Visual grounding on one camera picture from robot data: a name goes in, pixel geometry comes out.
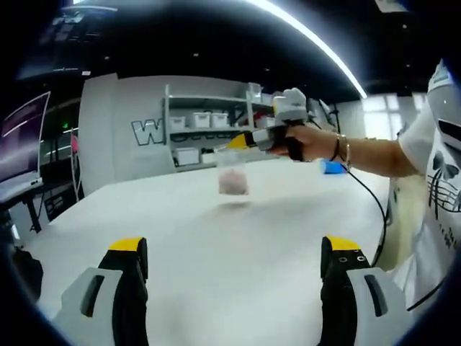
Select clear container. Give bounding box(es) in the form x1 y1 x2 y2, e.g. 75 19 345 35
247 81 263 106

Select row of white storage bins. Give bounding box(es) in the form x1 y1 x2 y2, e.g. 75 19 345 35
168 110 279 166

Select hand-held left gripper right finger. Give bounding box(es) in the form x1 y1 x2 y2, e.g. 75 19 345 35
318 235 414 346

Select black cabinet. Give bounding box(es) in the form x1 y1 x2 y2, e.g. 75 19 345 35
42 182 84 221

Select grey shelving unit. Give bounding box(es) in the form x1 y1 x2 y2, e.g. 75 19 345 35
163 83 285 171

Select hanging dark screen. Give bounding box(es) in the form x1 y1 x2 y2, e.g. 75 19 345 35
17 2 120 81

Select grey worn chest device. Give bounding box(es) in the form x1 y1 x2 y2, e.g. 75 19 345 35
426 59 461 152

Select wrist bracelets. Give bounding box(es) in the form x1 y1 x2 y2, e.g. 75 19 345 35
330 133 353 169

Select ceiling light strip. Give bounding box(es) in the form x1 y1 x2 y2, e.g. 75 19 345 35
247 0 369 99

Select computer monitor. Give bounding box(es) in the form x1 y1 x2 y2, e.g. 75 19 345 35
0 91 52 185

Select black device cable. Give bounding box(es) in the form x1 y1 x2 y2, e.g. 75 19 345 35
406 280 446 311

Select clear resealable bag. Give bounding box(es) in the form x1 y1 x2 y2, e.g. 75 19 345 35
215 145 251 198

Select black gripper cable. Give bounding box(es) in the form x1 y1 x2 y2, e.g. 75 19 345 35
344 168 389 268

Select white printed shirt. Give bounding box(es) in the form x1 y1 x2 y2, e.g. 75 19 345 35
391 102 461 313

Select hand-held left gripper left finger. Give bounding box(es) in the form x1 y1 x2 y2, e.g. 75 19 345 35
50 236 149 346

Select person's right hand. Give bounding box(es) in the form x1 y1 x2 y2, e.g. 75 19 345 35
271 125 339 163

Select blue packet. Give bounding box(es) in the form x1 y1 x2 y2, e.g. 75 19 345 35
319 159 349 177

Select grey standing desk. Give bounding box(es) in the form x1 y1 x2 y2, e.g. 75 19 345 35
0 179 45 234

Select dark bag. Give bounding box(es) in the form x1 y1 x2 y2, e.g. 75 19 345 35
9 247 45 301

